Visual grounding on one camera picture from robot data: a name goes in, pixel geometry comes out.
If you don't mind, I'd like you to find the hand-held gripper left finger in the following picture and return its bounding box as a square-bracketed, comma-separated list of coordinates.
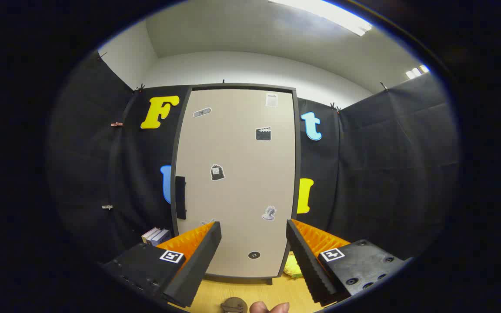
[102, 221, 223, 308]

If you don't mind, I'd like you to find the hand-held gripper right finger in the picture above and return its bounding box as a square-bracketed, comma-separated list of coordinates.
[285, 219, 408, 306]

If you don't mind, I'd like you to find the brown fuzzy shoe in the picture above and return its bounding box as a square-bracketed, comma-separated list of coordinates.
[221, 297, 247, 313]

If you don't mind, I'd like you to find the grey shoe cabinet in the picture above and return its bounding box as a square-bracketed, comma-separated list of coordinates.
[170, 83, 301, 285]

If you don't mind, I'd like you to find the yellow plush toy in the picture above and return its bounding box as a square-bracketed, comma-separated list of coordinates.
[283, 254, 304, 279]

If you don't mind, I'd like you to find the blue cover book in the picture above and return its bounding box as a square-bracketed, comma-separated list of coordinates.
[151, 229, 172, 246]

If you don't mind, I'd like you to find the black backdrop cloth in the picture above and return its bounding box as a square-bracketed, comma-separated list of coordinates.
[46, 50, 460, 266]

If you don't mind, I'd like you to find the small ceiling light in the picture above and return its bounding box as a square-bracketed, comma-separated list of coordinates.
[405, 64, 430, 79]

